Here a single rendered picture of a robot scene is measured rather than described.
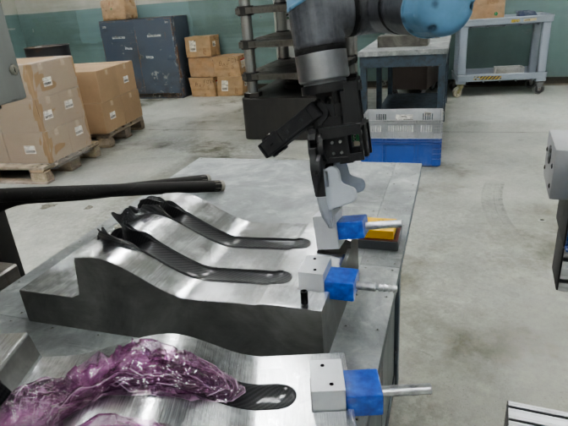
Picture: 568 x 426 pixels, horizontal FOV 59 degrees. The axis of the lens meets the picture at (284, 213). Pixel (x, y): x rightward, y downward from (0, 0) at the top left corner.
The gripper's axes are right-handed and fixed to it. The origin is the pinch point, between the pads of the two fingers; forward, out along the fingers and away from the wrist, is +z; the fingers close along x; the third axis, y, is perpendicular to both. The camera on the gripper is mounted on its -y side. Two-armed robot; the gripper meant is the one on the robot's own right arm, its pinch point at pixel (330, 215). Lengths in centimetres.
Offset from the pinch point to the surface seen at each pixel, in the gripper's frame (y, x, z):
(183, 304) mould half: -18.1, -17.6, 6.7
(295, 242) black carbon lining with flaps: -7.0, 1.2, 4.4
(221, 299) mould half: -12.3, -17.2, 6.2
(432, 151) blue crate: -4, 314, 39
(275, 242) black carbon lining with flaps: -10.5, 1.1, 4.2
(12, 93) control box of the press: -81, 23, -31
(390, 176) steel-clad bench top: 1, 60, 6
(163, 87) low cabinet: -389, 588, -60
